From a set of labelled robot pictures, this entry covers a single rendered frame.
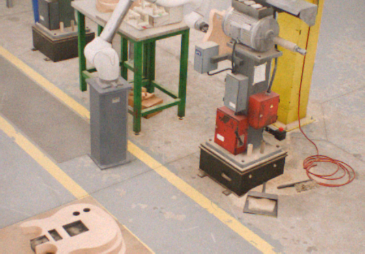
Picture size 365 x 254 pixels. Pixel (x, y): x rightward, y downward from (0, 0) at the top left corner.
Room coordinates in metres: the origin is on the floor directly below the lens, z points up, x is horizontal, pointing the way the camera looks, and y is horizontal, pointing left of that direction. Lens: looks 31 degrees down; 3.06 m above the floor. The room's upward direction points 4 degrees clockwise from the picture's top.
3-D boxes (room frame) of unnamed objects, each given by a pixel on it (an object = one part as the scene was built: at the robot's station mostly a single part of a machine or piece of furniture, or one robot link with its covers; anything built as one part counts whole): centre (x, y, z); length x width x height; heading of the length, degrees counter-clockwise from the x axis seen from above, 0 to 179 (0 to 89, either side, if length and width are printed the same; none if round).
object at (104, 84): (4.74, 0.70, 0.73); 0.22 x 0.18 x 0.06; 34
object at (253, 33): (4.70, -0.34, 1.25); 0.41 x 0.27 x 0.26; 42
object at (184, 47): (5.52, 0.15, 0.45); 0.05 x 0.05 x 0.90; 42
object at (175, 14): (5.64, 0.33, 1.02); 0.27 x 0.15 x 0.17; 41
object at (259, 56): (4.66, -0.38, 1.11); 0.36 x 0.24 x 0.04; 42
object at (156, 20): (5.54, 0.44, 0.98); 0.27 x 0.16 x 0.09; 41
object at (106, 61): (4.77, 0.71, 0.87); 0.18 x 0.16 x 0.22; 36
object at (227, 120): (4.55, -0.26, 0.49); 0.25 x 0.12 x 0.37; 42
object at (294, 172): (4.99, -0.49, 0.02); 1.46 x 1.45 x 0.04; 42
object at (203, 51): (4.61, -0.10, 0.99); 0.24 x 0.21 x 0.26; 42
